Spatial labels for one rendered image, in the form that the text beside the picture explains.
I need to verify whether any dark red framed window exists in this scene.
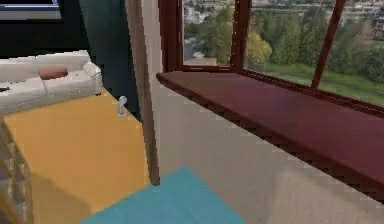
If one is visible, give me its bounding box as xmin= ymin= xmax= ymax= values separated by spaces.
xmin=155 ymin=0 xmax=384 ymax=205

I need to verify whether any white square cushion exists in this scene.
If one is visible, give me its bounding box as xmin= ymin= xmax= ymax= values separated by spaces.
xmin=82 ymin=61 xmax=102 ymax=79

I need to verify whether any white sofa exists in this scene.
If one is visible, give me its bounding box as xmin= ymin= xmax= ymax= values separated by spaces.
xmin=0 ymin=49 xmax=104 ymax=115

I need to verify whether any pink cylindrical cushion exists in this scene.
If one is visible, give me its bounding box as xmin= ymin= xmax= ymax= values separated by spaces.
xmin=38 ymin=66 xmax=69 ymax=81

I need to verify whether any wooden shelf unit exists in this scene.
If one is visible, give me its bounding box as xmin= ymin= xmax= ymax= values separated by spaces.
xmin=0 ymin=114 xmax=35 ymax=224

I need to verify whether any grey framed window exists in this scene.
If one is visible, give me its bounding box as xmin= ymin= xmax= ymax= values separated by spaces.
xmin=0 ymin=0 xmax=63 ymax=21

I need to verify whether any brown door frame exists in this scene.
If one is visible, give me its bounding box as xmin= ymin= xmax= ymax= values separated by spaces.
xmin=125 ymin=0 xmax=161 ymax=187

